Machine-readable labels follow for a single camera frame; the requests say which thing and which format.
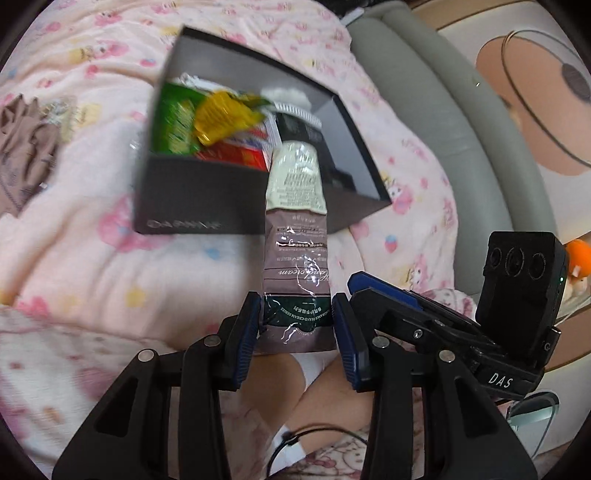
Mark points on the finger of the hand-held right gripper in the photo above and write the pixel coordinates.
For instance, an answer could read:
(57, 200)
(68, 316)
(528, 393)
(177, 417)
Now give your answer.
(383, 286)
(406, 323)

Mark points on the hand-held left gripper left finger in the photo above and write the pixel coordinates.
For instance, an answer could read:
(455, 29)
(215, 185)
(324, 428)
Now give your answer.
(244, 341)

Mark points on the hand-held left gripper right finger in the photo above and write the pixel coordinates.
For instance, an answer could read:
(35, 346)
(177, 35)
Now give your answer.
(344, 341)

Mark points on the hand cream tube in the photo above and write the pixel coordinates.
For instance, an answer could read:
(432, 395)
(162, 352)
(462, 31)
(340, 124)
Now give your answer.
(295, 258)

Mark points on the black cardboard box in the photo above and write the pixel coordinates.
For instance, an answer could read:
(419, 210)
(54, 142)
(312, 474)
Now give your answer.
(198, 203)

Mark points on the red snack packet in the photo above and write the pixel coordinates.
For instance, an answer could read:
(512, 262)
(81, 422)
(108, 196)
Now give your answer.
(231, 154)

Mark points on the green and yellow snack packet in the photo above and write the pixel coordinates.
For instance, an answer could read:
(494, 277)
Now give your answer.
(175, 120)

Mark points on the person's legs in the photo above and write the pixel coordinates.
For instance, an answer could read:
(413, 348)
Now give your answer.
(332, 401)

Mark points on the glass side table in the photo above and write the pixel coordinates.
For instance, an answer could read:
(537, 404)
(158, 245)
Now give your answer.
(531, 417)

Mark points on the pink printed blanket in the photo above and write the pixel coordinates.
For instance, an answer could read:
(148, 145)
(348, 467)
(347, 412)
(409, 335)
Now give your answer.
(92, 258)

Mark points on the black cosmetic bottle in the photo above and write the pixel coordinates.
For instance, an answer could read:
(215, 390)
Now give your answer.
(295, 131)

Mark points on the pink printed pajamas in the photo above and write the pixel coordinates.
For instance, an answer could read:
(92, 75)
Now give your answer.
(55, 369)

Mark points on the grey padded headboard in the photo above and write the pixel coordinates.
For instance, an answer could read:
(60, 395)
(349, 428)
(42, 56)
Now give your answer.
(438, 92)

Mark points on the white fluffy item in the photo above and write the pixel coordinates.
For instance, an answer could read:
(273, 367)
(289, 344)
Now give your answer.
(288, 96)

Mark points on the taupe cloth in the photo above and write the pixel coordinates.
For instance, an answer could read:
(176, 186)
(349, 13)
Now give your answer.
(25, 147)

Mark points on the round brown wall panel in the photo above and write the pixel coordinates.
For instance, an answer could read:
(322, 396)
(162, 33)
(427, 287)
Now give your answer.
(512, 83)

